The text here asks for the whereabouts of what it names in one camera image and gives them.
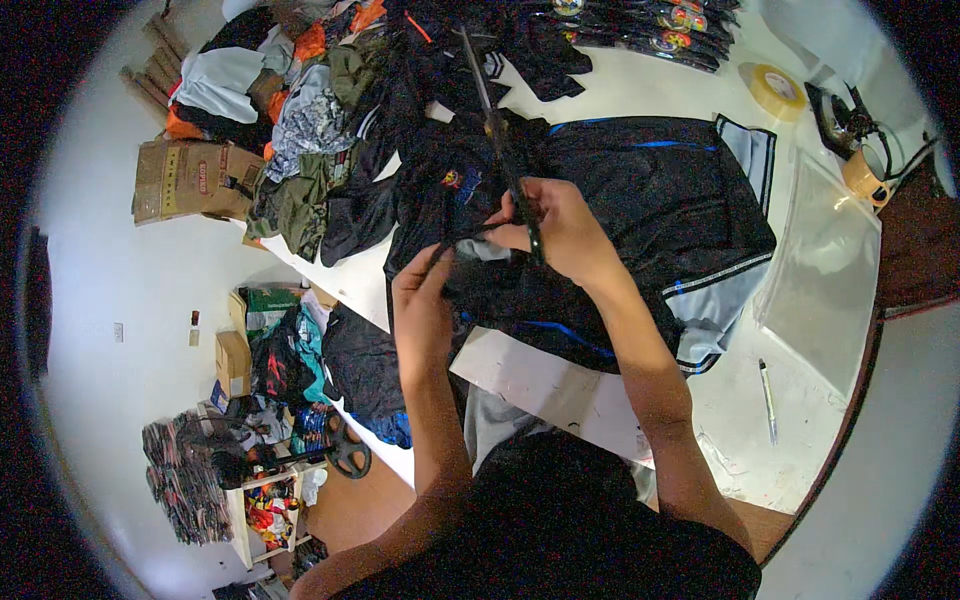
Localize white paper sheet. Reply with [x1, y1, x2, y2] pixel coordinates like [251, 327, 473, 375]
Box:
[448, 324, 655, 470]

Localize person's body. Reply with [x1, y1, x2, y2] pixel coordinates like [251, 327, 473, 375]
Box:
[328, 431, 764, 600]

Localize white shelf with colourful items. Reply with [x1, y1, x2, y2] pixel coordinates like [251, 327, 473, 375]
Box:
[224, 459, 330, 573]

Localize person's left hand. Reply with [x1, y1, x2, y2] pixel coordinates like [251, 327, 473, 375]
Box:
[390, 243, 457, 388]

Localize stack of clear plastic bags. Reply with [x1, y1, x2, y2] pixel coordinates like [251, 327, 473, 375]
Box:
[752, 148, 884, 400]

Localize brown cardboard carton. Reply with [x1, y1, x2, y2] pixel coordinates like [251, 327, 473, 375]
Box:
[132, 138, 266, 228]

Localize stack of packed black garments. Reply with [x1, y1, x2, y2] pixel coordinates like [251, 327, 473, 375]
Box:
[517, 0, 744, 75]

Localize yellow tape roll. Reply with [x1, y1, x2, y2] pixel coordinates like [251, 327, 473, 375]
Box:
[738, 61, 809, 123]

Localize black power cable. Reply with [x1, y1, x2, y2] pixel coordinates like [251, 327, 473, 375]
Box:
[870, 122, 940, 198]

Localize tan mug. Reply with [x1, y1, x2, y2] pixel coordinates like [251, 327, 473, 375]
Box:
[840, 143, 895, 209]

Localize bundle of wooden slats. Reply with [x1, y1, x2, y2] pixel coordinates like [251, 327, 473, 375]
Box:
[119, 10, 193, 123]

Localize white marker pen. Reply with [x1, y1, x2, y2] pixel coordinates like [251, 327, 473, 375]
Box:
[756, 357, 780, 447]

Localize person's right hand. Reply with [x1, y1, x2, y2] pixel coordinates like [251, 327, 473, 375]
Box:
[483, 177, 624, 291]

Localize heap of mixed clothes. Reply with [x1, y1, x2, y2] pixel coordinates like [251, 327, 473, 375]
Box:
[165, 0, 595, 269]

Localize long black scissors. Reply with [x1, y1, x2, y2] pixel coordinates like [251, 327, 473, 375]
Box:
[458, 24, 546, 266]

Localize floor heap of clothes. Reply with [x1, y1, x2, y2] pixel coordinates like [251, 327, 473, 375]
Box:
[238, 285, 415, 453]

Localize stack of small cardboard boxes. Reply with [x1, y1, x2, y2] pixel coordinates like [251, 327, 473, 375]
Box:
[210, 289, 254, 415]

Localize pile of patterned folded garments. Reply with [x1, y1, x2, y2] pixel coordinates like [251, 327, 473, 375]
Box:
[141, 417, 235, 546]

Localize black clothes iron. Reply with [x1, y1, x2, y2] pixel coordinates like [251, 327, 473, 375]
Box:
[803, 80, 877, 162]

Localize black blue-trimmed sports garment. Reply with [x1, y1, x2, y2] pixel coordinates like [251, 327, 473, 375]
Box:
[384, 112, 779, 378]

